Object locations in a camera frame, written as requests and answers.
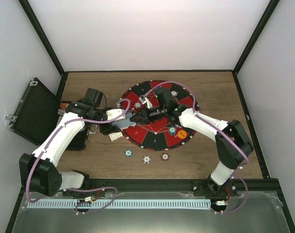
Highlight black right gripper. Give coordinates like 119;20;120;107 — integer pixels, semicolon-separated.
131;105;168;124

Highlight white blue poker chip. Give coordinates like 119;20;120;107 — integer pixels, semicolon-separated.
171;91;177;97
134;102;141;109

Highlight blue patterned card deck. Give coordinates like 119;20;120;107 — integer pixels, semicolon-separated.
111;119;136;130

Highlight blue green poker chip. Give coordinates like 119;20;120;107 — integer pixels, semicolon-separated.
168;127;176;135

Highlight white blue chip stack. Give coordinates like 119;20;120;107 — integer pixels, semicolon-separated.
142;156;151;164

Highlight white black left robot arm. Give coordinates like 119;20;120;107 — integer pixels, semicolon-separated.
19;88;131;203

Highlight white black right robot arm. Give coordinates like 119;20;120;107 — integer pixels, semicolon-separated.
130;87;254;196

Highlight playing card deck box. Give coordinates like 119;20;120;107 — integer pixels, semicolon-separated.
109;132;123;142

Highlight round red black poker mat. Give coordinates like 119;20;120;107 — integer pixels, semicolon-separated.
122;80;200;150

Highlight orange big blind button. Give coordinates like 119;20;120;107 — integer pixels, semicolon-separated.
177;130;188;139

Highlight mixed chips in case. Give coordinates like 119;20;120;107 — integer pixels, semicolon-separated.
57;102;69;116

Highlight black poker set case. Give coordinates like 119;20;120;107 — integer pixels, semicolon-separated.
5;77;99;151

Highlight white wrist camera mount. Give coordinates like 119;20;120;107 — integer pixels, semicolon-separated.
106;109;126;121

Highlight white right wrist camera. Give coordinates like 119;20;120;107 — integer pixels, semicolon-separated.
139;96;153;109

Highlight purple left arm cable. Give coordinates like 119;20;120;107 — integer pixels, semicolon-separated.
26;98;132;216

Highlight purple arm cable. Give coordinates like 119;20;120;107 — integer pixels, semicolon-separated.
26;98;132;216
141;81;250;214

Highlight light blue slotted rail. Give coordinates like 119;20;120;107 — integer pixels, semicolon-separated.
27;199;211;210

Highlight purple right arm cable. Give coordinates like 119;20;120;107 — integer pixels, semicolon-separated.
141;81;250;214

